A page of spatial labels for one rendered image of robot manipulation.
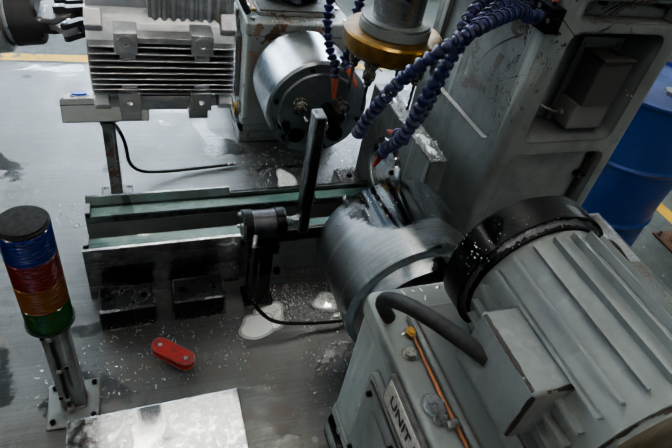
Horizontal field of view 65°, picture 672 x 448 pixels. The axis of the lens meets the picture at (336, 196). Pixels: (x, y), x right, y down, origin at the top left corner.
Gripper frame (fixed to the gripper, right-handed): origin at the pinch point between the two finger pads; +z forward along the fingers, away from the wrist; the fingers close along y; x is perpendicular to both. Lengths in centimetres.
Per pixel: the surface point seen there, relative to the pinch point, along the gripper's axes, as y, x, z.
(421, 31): -2.8, 5.7, 41.5
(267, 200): 6.2, 47.0, 15.4
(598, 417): -68, 8, 28
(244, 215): -11.5, 33.4, 8.0
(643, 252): 46, 161, 216
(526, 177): -14, 34, 65
